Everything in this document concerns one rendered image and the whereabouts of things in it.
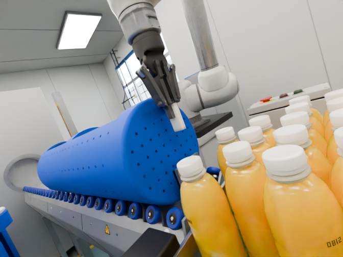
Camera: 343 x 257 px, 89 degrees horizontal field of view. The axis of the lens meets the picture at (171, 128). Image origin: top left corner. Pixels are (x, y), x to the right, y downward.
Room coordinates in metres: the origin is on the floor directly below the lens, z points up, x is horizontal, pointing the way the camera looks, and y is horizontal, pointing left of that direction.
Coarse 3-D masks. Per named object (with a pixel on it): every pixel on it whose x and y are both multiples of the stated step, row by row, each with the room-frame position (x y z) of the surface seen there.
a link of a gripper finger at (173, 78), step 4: (172, 64) 0.48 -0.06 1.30; (172, 72) 0.47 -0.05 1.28; (172, 76) 0.47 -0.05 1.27; (176, 76) 0.48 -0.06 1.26; (172, 80) 0.47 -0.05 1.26; (176, 80) 0.47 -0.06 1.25; (172, 84) 0.47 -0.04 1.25; (176, 84) 0.47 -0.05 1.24; (176, 88) 0.46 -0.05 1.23; (176, 92) 0.46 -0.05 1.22; (180, 96) 0.47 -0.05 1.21
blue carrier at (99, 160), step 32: (96, 128) 0.52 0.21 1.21; (128, 128) 0.39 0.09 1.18; (160, 128) 0.46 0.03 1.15; (192, 128) 0.56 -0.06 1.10; (64, 160) 0.63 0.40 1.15; (96, 160) 0.45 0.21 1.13; (128, 160) 0.37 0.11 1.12; (160, 160) 0.43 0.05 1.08; (96, 192) 0.53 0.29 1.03; (128, 192) 0.39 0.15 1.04; (160, 192) 0.40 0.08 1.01
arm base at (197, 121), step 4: (196, 116) 1.00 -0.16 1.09; (200, 116) 1.02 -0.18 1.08; (192, 120) 0.99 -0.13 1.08; (196, 120) 0.99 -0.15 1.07; (200, 120) 1.01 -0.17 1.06; (204, 120) 1.01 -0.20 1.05; (208, 120) 1.02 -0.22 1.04; (192, 124) 0.98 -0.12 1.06; (196, 124) 0.98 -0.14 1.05; (200, 124) 1.00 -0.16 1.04
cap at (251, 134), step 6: (252, 126) 0.31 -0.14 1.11; (258, 126) 0.29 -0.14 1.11; (240, 132) 0.30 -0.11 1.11; (246, 132) 0.29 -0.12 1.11; (252, 132) 0.28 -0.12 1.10; (258, 132) 0.28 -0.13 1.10; (240, 138) 0.30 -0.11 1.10; (246, 138) 0.29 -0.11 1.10; (252, 138) 0.28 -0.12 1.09; (258, 138) 0.28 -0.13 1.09
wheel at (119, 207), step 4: (120, 200) 0.52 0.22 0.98; (124, 200) 0.52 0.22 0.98; (116, 204) 0.52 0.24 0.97; (120, 204) 0.51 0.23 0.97; (124, 204) 0.50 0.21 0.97; (116, 208) 0.51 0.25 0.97; (120, 208) 0.50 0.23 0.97; (124, 208) 0.50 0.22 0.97; (116, 212) 0.51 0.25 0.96; (120, 212) 0.49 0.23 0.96; (124, 212) 0.49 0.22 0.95
